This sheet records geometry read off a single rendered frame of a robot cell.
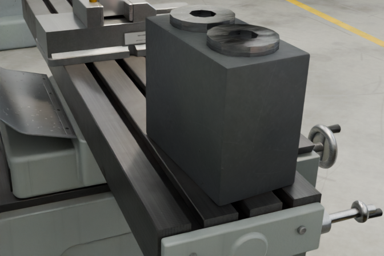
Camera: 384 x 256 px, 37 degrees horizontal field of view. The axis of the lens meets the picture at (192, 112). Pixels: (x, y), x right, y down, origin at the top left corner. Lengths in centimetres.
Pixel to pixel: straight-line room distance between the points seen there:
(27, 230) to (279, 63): 64
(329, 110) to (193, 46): 259
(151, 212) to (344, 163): 211
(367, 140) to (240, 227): 232
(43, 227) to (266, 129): 57
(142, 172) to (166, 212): 10
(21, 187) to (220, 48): 55
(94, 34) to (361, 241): 145
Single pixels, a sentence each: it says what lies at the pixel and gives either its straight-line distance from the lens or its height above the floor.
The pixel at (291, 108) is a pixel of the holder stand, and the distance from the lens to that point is 72.
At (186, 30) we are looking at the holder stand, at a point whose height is 112.
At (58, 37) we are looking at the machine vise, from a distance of 116.
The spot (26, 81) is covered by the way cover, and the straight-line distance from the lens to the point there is 127.
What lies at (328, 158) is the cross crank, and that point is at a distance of 150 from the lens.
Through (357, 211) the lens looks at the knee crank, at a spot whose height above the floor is 52.
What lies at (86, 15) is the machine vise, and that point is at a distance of 116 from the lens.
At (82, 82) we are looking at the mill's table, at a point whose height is 93.
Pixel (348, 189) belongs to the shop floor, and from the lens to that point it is 258.
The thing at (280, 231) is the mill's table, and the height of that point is 90.
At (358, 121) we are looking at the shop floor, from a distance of 319.
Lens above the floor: 135
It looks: 26 degrees down
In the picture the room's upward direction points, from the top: 2 degrees clockwise
